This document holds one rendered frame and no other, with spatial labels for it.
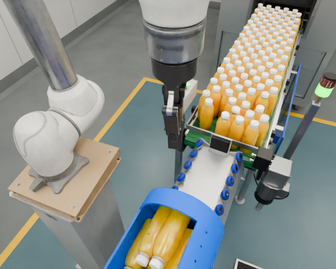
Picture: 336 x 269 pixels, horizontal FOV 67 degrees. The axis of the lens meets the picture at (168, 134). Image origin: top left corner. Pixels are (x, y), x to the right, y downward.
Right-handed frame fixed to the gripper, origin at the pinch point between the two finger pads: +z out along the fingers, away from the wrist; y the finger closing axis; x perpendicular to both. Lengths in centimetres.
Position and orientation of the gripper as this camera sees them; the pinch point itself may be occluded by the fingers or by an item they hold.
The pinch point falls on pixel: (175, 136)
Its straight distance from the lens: 55.3
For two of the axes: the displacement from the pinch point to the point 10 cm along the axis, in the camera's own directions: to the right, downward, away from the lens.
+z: 0.2, 6.6, 7.5
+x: 9.8, 1.1, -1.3
